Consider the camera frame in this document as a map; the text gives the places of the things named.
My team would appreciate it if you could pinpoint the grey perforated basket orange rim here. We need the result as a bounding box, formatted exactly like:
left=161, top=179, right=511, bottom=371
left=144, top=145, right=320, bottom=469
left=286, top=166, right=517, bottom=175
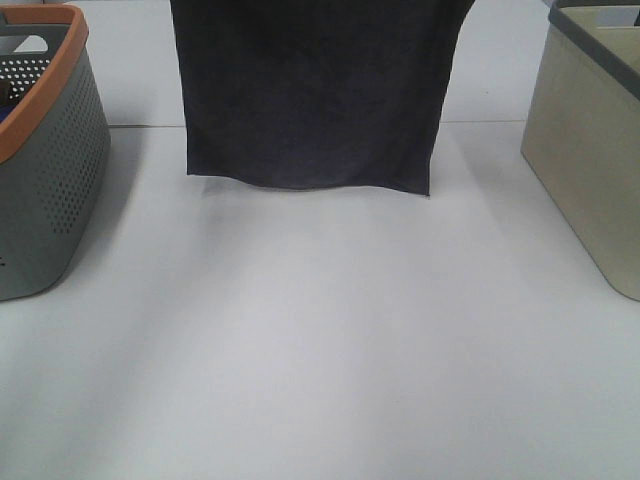
left=1, top=4, right=111, bottom=301

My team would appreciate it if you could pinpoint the beige basket grey rim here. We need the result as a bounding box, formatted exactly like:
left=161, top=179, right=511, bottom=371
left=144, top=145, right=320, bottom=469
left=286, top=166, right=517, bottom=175
left=521, top=1, right=639, bottom=299

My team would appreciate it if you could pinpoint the dark grey towel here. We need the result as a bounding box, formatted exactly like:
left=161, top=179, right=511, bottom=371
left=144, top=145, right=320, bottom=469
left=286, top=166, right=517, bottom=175
left=170, top=1, right=471, bottom=195

